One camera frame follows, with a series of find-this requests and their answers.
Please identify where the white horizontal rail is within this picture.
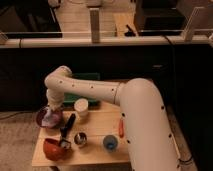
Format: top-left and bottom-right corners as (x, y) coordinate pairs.
(0, 35), (213, 49)

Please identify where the light purple towel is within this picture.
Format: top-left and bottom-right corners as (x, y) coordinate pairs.
(41, 107), (61, 128)

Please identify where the purple bowl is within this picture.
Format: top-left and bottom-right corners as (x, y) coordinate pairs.
(36, 106), (63, 128)

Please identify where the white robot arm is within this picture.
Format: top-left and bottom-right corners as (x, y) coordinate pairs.
(44, 66), (180, 171)

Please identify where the black object on desk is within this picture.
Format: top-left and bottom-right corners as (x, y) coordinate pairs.
(124, 25), (136, 37)

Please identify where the white right slanted post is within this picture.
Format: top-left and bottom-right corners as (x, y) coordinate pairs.
(182, 6), (205, 41)

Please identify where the small metal cup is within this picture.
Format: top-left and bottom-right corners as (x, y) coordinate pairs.
(74, 132), (87, 146)

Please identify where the white cylindrical container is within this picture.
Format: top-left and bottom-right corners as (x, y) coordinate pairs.
(74, 98), (89, 117)

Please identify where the blue cup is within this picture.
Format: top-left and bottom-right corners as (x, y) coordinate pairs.
(103, 135), (118, 151)

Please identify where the white centre post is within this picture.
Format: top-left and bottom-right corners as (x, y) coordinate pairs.
(89, 8), (100, 43)

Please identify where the green rectangular box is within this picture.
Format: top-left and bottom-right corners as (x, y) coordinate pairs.
(63, 73), (100, 107)

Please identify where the red bowl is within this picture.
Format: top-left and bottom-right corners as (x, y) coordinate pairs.
(43, 138), (71, 161)

